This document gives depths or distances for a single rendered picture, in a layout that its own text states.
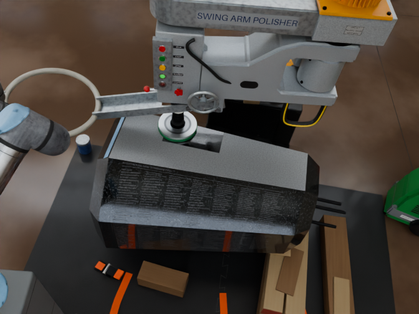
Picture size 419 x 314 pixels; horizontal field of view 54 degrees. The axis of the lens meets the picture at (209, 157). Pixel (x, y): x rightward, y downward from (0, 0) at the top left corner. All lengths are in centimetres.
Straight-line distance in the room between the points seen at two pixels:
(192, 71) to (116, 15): 275
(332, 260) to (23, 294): 188
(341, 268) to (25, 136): 216
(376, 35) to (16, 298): 182
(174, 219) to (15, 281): 79
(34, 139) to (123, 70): 254
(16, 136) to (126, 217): 99
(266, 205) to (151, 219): 61
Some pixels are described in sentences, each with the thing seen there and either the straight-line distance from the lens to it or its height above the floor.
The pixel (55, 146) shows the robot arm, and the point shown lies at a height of 151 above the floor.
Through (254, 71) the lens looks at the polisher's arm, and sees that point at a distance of 188.
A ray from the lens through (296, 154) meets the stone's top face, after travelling 231.
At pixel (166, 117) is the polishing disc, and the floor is 90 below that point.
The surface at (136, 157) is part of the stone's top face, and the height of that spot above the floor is 87.
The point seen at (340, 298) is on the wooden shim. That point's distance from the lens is 283.
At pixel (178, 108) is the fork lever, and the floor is 108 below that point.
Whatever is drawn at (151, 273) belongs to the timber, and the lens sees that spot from 267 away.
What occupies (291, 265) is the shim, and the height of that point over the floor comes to 25.
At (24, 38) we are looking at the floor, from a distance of 440.
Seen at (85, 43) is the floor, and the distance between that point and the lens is 424.
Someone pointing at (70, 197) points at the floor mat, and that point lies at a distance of 312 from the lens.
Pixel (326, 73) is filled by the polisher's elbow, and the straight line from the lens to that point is 195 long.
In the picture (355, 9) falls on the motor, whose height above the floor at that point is 176.
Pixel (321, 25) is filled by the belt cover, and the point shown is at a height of 169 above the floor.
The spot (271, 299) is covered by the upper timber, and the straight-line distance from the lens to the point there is 258.
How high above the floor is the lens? 265
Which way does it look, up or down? 54 degrees down
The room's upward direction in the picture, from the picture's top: 8 degrees clockwise
